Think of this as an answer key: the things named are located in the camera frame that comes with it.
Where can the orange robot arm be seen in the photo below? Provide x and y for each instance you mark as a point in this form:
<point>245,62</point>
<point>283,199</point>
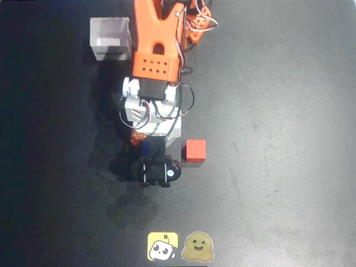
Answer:
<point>154,30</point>

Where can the hugging face emoji sticker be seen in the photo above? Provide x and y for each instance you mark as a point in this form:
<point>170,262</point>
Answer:
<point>197,247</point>

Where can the orange arm base mount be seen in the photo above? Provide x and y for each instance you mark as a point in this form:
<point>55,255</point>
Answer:
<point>200,25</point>

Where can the blue rectangular block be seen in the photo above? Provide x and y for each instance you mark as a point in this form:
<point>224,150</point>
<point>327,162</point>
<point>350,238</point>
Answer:
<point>145,148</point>

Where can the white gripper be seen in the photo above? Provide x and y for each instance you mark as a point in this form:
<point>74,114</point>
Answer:
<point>138,138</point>

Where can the red cube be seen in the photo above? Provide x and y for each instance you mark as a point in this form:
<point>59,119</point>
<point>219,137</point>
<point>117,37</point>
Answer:
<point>195,150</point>

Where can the white open box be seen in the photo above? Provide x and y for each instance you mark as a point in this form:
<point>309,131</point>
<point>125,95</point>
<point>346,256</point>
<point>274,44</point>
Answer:
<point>110,33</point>

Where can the yellow robot face sticker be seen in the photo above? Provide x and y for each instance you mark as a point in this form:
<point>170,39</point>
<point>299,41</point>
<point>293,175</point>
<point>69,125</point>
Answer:
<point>162,246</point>

